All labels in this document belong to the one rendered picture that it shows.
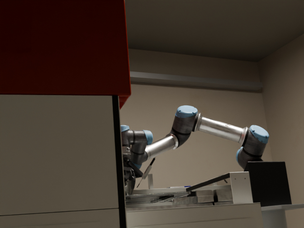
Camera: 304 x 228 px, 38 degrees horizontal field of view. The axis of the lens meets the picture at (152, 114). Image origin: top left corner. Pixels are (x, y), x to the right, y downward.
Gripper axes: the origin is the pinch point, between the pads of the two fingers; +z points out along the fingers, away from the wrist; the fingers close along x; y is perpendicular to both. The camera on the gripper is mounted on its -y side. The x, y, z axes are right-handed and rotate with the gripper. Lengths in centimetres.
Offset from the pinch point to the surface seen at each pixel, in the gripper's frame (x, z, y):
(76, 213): 34, 10, 64
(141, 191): -7.7, -4.0, -18.7
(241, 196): 54, 6, -12
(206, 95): -104, -131, -256
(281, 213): 48, 13, -64
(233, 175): 53, -3, -10
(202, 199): 33.7, 4.8, -12.9
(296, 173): -37, -33, -312
